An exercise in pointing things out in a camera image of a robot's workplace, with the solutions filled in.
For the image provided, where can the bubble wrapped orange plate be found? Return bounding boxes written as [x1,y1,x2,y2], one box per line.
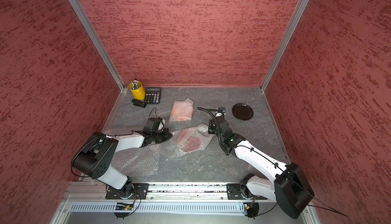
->
[169,99,194,122]

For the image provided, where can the aluminium front rail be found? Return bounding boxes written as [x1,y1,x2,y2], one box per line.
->
[64,181,311,202]

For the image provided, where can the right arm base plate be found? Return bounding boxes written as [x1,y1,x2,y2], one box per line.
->
[226,183,267,201]

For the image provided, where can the yellow pen cup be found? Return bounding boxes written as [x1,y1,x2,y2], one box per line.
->
[129,81,146,100]

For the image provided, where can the bubble pink plate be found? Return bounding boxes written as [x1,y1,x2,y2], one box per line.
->
[160,124,214,158]

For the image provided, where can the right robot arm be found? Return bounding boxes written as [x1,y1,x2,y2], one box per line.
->
[208,117,315,219]

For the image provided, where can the pens in cup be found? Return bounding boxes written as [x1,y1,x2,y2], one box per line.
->
[129,79,142,90]

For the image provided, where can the black calculator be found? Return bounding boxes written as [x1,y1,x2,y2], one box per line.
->
[145,87,161,104]

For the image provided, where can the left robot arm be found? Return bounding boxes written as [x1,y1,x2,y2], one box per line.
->
[71,128,173,199]

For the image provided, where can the clear bubble wrap sheet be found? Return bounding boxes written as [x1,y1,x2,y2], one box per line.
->
[111,141,168,179]

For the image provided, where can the black dinner plate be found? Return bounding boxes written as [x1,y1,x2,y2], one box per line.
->
[232,103,254,121]

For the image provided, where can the perforated cable duct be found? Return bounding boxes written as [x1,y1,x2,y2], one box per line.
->
[69,202,245,215]

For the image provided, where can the black stapler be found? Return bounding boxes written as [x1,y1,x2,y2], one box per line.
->
[132,99,147,108]

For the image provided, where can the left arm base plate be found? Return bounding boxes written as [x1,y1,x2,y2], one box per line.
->
[105,183,149,201]

